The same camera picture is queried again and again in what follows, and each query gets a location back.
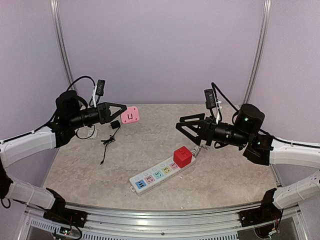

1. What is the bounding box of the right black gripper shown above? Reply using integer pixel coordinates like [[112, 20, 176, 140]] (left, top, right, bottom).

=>
[[176, 113, 250, 148]]

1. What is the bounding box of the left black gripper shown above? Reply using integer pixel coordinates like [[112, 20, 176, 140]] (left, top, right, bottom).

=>
[[68, 101, 127, 129]]

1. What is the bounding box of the black charger plug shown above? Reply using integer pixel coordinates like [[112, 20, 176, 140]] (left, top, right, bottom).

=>
[[110, 120, 121, 130]]

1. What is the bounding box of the pink square adapter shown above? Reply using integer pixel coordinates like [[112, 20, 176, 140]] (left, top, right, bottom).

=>
[[120, 106, 140, 124]]

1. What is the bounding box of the thin black charger cable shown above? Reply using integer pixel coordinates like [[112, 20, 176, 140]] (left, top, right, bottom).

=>
[[99, 127, 121, 166]]

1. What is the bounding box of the red cube socket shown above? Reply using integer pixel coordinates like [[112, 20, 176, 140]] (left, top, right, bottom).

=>
[[173, 146, 193, 169]]

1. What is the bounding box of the white power strip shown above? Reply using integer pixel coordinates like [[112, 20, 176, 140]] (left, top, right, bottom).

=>
[[129, 156, 196, 195]]

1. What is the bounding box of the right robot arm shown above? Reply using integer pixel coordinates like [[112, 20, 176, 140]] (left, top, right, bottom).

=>
[[175, 104, 320, 222]]

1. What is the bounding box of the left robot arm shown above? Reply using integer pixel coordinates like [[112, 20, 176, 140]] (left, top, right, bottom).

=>
[[0, 90, 127, 223]]

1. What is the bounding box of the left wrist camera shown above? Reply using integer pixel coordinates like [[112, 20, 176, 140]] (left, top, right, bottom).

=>
[[89, 79, 106, 108]]

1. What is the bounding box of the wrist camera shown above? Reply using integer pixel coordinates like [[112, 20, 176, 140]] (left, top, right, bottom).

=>
[[204, 88, 223, 124], [89, 79, 106, 108]]

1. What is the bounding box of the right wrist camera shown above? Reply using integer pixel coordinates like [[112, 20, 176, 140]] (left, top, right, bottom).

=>
[[204, 88, 223, 124]]

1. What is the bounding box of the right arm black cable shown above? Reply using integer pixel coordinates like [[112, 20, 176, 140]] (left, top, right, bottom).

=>
[[211, 82, 320, 147]]

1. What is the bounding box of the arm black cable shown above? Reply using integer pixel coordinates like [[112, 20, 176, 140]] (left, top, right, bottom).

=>
[[211, 82, 320, 147], [32, 76, 98, 140]]

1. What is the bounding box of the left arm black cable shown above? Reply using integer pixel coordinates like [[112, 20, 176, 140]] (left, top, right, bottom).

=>
[[32, 76, 98, 140]]

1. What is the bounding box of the aluminium front rail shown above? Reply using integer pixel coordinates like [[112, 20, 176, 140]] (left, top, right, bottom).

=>
[[14, 197, 308, 240]]

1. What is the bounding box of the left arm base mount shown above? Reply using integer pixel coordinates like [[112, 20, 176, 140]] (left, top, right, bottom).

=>
[[43, 188, 88, 228]]

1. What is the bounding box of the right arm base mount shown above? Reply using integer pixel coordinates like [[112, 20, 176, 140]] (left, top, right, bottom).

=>
[[238, 188, 283, 227]]

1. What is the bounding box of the left aluminium frame post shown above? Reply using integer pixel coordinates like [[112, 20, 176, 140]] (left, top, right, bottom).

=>
[[49, 0, 74, 86]]

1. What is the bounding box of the aluminium frame post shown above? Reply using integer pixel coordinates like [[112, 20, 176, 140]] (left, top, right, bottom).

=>
[[242, 0, 272, 104], [49, 0, 74, 86]]

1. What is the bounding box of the right aluminium frame post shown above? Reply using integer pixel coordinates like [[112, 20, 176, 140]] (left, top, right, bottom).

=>
[[242, 0, 272, 104]]

